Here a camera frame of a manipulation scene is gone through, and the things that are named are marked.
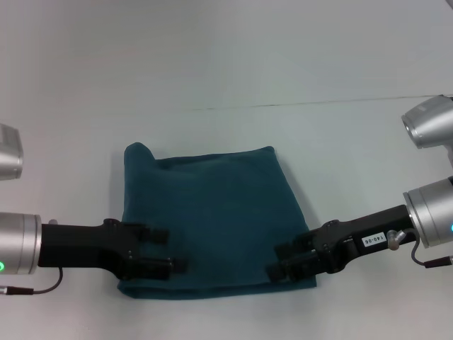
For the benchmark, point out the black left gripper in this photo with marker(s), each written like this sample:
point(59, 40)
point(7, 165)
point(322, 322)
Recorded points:
point(88, 244)

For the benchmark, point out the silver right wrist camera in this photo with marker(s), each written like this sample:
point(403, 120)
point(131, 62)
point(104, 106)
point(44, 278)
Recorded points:
point(430, 122)

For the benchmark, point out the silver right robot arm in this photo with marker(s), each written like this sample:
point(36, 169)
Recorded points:
point(431, 216)

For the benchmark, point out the teal blue t-shirt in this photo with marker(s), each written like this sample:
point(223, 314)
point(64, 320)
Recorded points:
point(212, 212)

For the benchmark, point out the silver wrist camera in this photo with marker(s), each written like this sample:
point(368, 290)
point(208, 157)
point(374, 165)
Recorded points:
point(430, 122)
point(10, 152)

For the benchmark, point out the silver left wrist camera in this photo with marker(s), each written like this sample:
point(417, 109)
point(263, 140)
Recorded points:
point(10, 152)

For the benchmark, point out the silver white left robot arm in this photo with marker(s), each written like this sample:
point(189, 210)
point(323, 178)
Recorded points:
point(17, 244)

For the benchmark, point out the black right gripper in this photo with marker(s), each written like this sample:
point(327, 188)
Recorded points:
point(361, 244)

